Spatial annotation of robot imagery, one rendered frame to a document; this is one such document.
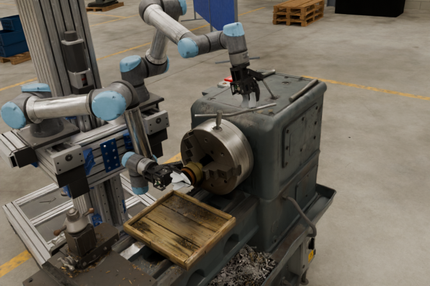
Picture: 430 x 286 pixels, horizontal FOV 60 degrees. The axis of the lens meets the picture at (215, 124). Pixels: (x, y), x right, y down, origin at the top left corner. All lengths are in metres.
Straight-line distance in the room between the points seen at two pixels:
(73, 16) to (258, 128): 1.07
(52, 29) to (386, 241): 2.46
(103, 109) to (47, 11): 0.66
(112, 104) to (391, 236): 2.18
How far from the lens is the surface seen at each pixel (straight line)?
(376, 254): 2.83
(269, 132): 1.54
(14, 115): 1.72
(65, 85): 2.06
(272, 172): 1.65
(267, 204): 1.74
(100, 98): 1.49
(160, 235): 1.57
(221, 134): 1.51
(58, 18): 2.00
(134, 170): 1.64
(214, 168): 1.51
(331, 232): 2.91
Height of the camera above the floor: 1.93
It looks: 27 degrees down
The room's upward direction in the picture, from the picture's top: 4 degrees counter-clockwise
